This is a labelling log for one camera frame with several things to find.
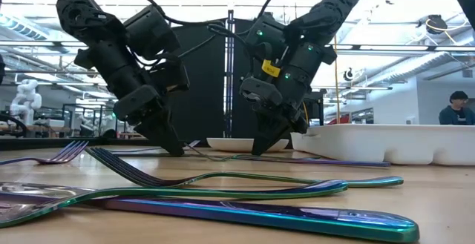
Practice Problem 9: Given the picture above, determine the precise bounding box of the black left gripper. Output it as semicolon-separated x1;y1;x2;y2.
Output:
99;56;186;157

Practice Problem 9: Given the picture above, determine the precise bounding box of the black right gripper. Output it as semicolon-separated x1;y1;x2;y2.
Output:
252;41;338;156

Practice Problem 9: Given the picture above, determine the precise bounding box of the iridescent rainbow fork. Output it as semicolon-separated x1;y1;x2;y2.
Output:
83;146;405;190
0;139;89;165
0;179;350;229

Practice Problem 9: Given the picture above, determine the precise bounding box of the iridescent rainbow knife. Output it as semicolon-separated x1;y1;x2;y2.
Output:
0;182;421;244
222;154;392;168

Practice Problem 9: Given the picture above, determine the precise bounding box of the white round plate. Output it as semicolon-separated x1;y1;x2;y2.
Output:
206;136;290;154

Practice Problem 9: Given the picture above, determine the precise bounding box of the black equipment box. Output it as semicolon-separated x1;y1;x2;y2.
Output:
304;90;327;127

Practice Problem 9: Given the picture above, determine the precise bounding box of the black folding room divider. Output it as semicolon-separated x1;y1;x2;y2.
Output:
168;17;300;141

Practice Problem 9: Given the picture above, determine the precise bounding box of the yellow label tag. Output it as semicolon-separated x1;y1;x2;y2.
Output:
261;59;282;78

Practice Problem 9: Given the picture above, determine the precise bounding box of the white cutlery tray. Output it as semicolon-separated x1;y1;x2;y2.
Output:
290;123;475;167

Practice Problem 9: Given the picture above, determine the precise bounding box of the long ceiling light bar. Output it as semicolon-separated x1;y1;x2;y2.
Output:
335;44;475;52
0;40;90;48

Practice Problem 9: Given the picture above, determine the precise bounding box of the person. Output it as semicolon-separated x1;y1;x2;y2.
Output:
438;90;475;126

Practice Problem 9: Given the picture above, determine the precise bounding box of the yellow cable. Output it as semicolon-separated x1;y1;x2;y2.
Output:
332;32;341;125

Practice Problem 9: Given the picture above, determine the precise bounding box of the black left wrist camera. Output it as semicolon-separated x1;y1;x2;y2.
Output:
123;4;191;93

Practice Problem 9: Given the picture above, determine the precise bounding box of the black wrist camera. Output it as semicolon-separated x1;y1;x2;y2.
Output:
239;13;289;108
123;4;191;93

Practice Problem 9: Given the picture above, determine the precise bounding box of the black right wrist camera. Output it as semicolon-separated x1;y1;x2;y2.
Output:
239;13;289;108

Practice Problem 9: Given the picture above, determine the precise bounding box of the silver ventilation duct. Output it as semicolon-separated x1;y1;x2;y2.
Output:
0;12;51;42
356;50;475;89

